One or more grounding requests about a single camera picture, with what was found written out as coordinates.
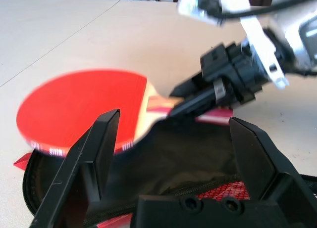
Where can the red ping-pong paddle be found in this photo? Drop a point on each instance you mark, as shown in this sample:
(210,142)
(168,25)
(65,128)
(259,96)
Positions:
(79,106)

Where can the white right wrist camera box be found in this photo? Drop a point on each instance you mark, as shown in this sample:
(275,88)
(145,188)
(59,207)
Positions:
(193,5)

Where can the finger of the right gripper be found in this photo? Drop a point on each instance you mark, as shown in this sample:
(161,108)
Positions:
(195,104)
(190,85)

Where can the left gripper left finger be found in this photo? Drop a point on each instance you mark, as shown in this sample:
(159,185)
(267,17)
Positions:
(81,163)

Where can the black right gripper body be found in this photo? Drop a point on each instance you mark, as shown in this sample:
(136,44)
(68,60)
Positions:
(230,72)

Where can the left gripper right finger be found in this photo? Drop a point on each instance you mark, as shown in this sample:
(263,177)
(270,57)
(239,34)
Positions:
(267,163)

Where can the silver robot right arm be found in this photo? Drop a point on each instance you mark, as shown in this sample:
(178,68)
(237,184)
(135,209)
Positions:
(297,27)

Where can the red black paddle case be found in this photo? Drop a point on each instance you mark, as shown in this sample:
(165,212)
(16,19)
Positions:
(188,158)

